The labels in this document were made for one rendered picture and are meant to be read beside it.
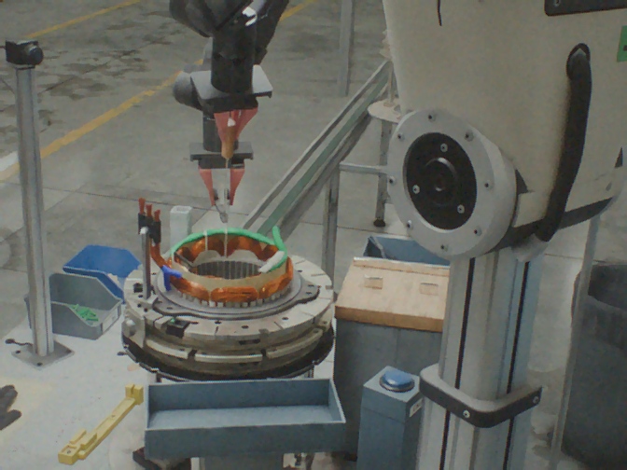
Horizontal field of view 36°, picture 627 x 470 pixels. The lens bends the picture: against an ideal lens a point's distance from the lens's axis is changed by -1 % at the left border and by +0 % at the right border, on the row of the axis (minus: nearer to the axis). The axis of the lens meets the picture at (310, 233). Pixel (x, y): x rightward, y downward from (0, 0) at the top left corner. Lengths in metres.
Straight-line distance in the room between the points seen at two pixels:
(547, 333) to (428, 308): 2.38
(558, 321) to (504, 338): 2.94
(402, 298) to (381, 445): 0.27
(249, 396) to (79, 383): 0.61
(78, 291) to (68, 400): 0.38
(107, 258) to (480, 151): 1.47
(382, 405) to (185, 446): 0.30
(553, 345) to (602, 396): 0.84
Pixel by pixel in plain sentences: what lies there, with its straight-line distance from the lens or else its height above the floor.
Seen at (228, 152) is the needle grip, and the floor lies 1.31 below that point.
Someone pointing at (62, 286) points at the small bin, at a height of 0.82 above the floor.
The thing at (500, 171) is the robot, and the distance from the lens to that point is 0.89.
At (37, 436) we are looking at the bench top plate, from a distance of 1.71.
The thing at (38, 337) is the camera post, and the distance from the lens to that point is 1.92.
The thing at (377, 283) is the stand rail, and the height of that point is 1.07.
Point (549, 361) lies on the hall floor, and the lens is 3.67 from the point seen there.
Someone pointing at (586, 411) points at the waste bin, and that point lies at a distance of 3.03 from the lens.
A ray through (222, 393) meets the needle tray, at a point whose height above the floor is 1.05.
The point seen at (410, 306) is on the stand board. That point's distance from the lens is 1.51.
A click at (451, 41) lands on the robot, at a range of 0.87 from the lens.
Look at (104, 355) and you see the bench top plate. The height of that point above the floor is 0.78.
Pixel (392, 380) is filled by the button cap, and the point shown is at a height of 1.04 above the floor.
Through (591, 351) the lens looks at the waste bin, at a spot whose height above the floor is 0.39.
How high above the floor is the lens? 1.73
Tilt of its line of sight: 22 degrees down
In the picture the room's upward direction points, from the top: 3 degrees clockwise
